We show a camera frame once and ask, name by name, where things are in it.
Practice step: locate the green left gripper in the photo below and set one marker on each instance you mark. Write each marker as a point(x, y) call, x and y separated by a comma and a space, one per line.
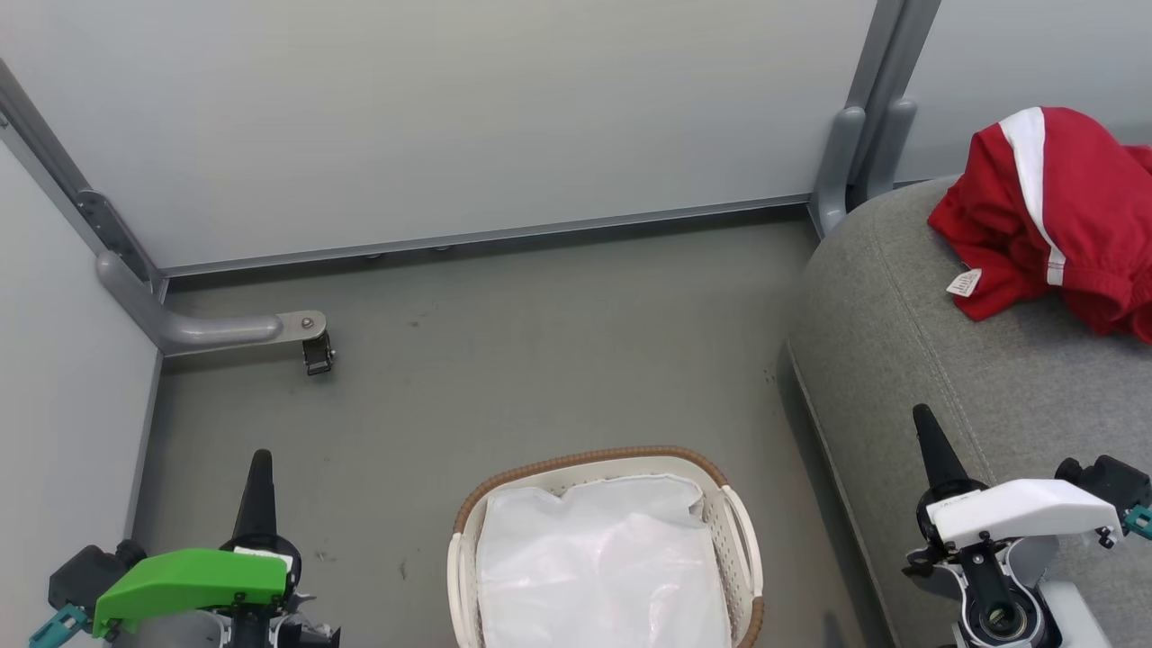
point(189, 580)

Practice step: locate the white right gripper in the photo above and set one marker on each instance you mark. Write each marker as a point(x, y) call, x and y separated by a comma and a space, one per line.
point(1026, 508)

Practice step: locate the red garment with white stripe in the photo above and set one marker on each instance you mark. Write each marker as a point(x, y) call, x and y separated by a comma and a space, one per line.
point(1089, 198)

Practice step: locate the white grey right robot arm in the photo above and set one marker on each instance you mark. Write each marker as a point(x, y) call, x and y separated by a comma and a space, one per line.
point(999, 621)

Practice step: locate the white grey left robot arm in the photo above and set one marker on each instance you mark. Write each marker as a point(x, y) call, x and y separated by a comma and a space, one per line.
point(270, 632)

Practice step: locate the white laundry basket brown rim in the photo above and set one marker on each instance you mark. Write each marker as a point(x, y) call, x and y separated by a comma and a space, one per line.
point(585, 466)

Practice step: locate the light grey fabric sofa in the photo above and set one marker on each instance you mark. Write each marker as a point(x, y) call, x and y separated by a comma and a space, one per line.
point(900, 342)

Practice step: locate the grey support foot with caster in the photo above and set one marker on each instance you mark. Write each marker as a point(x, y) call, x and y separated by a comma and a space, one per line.
point(207, 331)

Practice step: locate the white cloth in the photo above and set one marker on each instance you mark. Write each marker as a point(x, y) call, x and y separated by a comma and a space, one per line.
point(603, 567)

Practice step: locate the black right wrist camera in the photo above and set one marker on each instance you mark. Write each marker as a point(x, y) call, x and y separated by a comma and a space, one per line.
point(1111, 481)

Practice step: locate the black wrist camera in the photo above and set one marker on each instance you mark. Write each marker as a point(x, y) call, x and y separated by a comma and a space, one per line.
point(1111, 481)
point(85, 576)

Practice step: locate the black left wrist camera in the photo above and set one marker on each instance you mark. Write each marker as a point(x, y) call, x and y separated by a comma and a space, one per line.
point(85, 576)

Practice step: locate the grey partition floor rail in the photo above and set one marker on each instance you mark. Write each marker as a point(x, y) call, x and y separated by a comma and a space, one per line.
point(495, 236)

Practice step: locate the grey double partition post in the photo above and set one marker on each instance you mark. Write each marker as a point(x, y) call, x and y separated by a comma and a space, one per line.
point(891, 54)

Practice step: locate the grey corner partition post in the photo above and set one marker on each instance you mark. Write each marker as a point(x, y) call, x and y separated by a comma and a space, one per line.
point(36, 135)

